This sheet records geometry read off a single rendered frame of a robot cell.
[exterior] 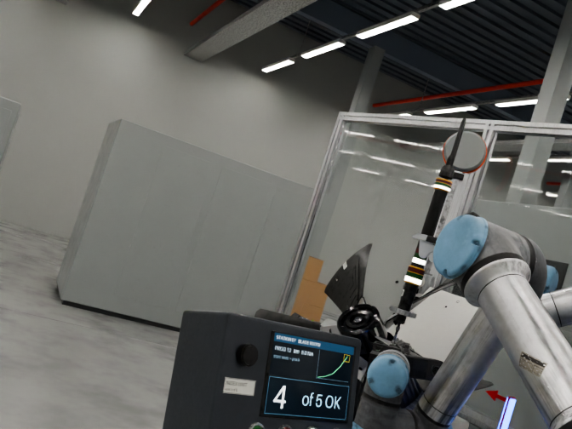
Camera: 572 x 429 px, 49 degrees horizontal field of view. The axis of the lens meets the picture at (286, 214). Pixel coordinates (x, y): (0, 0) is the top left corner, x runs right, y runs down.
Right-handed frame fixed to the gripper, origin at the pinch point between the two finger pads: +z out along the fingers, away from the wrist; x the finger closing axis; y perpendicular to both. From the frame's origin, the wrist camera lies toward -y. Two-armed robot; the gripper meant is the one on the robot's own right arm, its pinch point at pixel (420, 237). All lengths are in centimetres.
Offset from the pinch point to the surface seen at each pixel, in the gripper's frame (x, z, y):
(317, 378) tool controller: -72, -31, 29
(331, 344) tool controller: -70, -30, 24
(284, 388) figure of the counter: -78, -30, 31
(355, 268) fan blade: 13.6, 25.3, 13.8
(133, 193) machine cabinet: 252, 481, 20
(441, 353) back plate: 28.9, -2.4, 29.3
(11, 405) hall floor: 49, 238, 151
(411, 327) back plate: 34.6, 12.2, 25.8
